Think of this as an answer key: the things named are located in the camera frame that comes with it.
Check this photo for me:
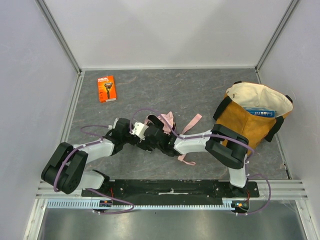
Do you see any pink folding umbrella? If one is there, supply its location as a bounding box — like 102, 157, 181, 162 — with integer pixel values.
144, 111, 203, 166

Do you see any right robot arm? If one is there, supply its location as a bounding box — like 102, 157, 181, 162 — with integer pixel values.
143, 124, 253, 189

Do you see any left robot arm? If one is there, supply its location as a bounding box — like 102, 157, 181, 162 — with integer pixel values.
41, 118, 140, 195

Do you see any orange Gillette razor box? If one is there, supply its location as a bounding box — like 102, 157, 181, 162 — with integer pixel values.
97, 75, 117, 103

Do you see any orange canvas tote bag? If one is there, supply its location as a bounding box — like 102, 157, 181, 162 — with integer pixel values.
213, 81, 294, 149

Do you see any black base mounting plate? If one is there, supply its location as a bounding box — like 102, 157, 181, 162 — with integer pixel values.
97, 179, 260, 206

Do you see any blue Harry's razor box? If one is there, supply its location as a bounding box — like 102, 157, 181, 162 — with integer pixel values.
244, 107, 276, 118

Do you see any white slotted cable duct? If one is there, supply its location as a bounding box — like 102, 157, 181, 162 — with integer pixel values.
46, 198, 239, 211

